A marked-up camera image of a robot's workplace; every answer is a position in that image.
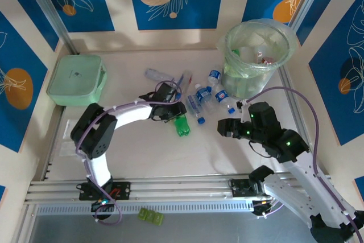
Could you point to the green soda bottle green cap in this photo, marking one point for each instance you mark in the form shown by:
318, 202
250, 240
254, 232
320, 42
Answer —
182, 126

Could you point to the slim clear bottle blue cap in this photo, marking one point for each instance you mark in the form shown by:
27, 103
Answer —
194, 107

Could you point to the blue label bottle white cap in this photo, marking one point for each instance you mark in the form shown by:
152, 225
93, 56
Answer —
203, 95

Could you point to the black arm base connector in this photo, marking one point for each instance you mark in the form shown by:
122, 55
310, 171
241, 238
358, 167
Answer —
263, 207
103, 209

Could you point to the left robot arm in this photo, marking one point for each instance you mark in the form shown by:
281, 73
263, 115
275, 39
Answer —
130, 113

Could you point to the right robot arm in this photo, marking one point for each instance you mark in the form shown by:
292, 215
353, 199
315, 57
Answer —
307, 186

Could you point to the metal mesh waste bin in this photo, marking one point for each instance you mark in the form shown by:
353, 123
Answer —
247, 83

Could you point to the green plastic bin liner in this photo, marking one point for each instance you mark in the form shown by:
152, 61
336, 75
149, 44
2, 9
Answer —
281, 41

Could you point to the wide clear bottle blue cap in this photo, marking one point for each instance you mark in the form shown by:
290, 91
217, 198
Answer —
186, 79

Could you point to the Pepsi logo water bottle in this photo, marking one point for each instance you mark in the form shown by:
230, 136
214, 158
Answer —
222, 95

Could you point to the mint green zip case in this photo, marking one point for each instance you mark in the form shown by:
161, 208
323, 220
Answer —
75, 79

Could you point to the green plastic tag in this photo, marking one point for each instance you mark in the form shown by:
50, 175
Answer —
158, 218
149, 215
142, 214

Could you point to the grey metal shelf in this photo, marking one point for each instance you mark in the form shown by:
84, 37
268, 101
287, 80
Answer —
199, 231

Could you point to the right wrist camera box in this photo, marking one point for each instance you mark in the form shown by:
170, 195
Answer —
243, 110

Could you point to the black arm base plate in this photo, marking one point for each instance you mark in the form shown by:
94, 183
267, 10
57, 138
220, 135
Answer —
122, 190
240, 188

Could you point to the aluminium rail frame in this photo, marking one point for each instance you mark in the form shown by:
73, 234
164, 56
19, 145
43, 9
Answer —
182, 186

